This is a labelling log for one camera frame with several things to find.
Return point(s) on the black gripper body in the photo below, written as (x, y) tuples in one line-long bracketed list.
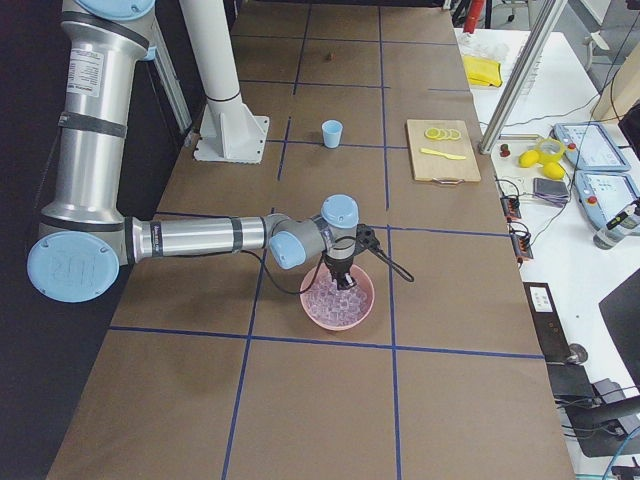
[(338, 269)]

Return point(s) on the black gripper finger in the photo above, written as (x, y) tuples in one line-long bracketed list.
[(349, 281), (341, 283)]

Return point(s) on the clear plastic ice cubes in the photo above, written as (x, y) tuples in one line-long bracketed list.
[(336, 308)]

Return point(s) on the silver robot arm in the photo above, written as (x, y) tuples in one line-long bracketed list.
[(83, 239)]

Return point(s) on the light blue cup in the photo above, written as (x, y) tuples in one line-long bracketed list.
[(331, 132)]

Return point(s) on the pink bowl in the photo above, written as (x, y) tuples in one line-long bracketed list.
[(359, 275)]

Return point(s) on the yellow toy knife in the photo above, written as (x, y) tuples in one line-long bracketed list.
[(449, 156)]

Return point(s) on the wooden cutting board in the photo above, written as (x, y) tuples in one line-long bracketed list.
[(428, 168)]

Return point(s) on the yellow lemon slices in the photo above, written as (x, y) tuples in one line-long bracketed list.
[(442, 134)]

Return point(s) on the yellow lemon left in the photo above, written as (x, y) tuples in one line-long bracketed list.
[(528, 159)]

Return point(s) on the yellow lemon right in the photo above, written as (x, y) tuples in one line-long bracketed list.
[(553, 171)]

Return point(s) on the yellow tape roll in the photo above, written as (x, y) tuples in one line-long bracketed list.
[(549, 150)]

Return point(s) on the yellow cloth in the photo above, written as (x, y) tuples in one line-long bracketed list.
[(482, 72)]

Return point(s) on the lower teach pendant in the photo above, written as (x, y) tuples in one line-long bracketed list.
[(603, 194)]

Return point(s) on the teach pendant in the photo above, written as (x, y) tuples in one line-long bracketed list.
[(603, 194), (589, 147)]

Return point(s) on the upper teach pendant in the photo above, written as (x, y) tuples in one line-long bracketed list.
[(589, 147)]

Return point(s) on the red fire extinguisher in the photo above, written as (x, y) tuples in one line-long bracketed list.
[(474, 11)]

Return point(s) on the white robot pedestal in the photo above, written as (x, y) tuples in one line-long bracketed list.
[(229, 131)]

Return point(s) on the aluminium frame post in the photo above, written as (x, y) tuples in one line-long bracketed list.
[(544, 25)]

